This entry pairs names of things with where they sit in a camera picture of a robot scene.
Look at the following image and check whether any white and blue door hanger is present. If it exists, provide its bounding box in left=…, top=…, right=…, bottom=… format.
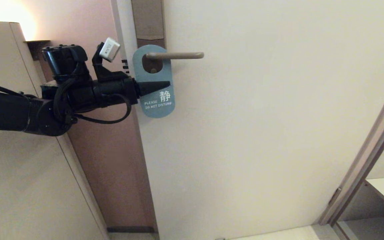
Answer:
left=132, top=45, right=175, bottom=119

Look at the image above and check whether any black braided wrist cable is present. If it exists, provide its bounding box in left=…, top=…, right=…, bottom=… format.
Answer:
left=52, top=78, right=76, bottom=124

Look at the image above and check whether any black left camera cable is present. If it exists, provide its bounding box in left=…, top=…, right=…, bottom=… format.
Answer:
left=75, top=94, right=133, bottom=125

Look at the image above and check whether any black left camera bracket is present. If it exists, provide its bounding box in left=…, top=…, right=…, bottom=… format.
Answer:
left=92, top=43, right=130, bottom=84

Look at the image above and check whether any beige metal door handle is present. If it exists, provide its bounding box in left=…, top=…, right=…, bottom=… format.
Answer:
left=145, top=52, right=205, bottom=61

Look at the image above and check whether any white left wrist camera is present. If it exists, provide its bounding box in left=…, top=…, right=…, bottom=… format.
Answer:
left=99, top=37, right=121, bottom=63

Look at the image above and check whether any brown door lock plate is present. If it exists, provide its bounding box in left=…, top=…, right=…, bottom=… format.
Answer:
left=131, top=0, right=164, bottom=73

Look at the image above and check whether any white room door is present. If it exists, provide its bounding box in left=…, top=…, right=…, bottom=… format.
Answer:
left=112, top=0, right=384, bottom=240

